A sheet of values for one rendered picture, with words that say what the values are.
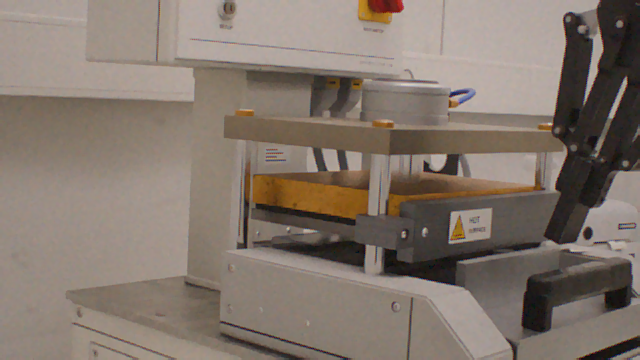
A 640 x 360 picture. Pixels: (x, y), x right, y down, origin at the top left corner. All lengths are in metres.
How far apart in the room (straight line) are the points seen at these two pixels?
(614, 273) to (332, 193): 0.24
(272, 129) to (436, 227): 0.16
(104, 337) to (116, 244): 0.43
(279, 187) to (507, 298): 0.21
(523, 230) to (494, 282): 0.09
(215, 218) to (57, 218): 0.37
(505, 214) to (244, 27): 0.29
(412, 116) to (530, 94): 1.14
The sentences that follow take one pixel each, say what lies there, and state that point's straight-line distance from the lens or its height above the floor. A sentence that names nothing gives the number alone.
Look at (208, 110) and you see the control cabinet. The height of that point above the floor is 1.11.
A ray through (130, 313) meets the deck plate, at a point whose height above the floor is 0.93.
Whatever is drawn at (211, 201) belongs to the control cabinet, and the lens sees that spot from 0.97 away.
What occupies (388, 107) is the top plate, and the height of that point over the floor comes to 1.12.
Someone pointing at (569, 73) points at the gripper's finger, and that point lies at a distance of 0.77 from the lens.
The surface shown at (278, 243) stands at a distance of 0.85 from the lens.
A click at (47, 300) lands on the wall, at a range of 1.31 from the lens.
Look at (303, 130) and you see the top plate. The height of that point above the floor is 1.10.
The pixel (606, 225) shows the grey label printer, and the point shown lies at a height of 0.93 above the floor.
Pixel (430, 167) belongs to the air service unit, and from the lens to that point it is 1.09.
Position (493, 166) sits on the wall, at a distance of 1.96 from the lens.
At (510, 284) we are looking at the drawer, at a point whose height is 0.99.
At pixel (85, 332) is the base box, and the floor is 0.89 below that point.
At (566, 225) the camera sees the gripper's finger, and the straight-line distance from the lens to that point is 0.77.
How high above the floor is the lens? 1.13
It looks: 5 degrees down
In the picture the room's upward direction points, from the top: 3 degrees clockwise
